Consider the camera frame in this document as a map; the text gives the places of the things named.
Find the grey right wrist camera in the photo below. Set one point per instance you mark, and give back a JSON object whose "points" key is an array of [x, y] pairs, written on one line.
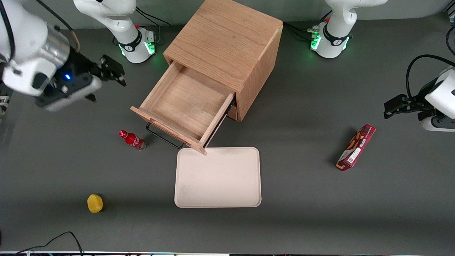
{"points": [[71, 97]]}

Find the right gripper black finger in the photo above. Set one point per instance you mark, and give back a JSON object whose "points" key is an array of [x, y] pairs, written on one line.
{"points": [[113, 70], [91, 97]]}

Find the wooden drawer cabinet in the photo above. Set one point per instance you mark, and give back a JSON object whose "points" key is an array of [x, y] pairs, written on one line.
{"points": [[227, 39]]}

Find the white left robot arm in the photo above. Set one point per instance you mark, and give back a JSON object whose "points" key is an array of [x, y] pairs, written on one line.
{"points": [[337, 21]]}

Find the red cola bottle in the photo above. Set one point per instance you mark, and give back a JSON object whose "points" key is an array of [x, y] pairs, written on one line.
{"points": [[133, 140]]}

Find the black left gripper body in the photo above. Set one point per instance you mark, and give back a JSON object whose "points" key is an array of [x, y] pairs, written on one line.
{"points": [[423, 100]]}

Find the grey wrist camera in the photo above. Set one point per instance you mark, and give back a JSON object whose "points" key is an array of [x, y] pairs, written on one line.
{"points": [[440, 124], [71, 97]]}

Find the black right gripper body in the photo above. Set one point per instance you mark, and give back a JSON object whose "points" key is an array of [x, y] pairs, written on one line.
{"points": [[81, 65]]}

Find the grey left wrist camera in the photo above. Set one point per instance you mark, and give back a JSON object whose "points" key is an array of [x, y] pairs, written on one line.
{"points": [[440, 124]]}

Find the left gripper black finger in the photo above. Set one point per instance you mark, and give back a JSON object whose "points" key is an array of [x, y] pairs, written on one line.
{"points": [[398, 101], [396, 111]]}

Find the red snack box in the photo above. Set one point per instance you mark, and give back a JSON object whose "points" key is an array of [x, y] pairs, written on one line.
{"points": [[356, 147]]}

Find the beige rectangular tray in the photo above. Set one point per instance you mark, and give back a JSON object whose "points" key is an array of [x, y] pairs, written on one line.
{"points": [[217, 181]]}

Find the yellow round fruit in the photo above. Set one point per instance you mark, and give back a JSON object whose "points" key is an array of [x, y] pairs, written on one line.
{"points": [[95, 203]]}

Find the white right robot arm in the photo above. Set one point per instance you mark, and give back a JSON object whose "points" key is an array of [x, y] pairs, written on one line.
{"points": [[28, 42]]}

